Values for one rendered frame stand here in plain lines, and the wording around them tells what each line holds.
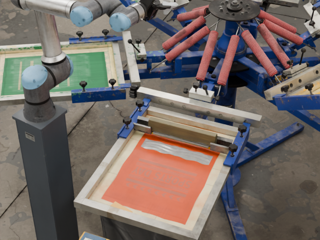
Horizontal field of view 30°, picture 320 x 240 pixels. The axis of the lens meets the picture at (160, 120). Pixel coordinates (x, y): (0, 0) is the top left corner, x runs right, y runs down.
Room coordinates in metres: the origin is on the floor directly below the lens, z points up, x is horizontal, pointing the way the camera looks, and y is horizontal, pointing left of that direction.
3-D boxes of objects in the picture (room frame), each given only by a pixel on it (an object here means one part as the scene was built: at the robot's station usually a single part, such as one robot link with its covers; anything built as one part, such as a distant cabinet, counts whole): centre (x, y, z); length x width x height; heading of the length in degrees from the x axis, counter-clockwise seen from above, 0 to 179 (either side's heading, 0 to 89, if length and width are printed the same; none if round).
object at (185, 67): (3.02, 0.19, 0.90); 1.24 x 0.06 x 0.06; 98
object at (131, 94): (2.68, 0.13, 1.02); 0.07 x 0.06 x 0.07; 158
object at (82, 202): (2.13, -0.03, 0.97); 0.79 x 0.58 x 0.04; 158
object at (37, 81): (2.25, 0.56, 1.37); 0.13 x 0.12 x 0.14; 145
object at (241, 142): (2.25, -0.38, 0.98); 0.30 x 0.05 x 0.07; 158
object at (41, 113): (2.24, 0.57, 1.25); 0.15 x 0.15 x 0.10
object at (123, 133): (2.45, 0.14, 0.98); 0.30 x 0.05 x 0.07; 158
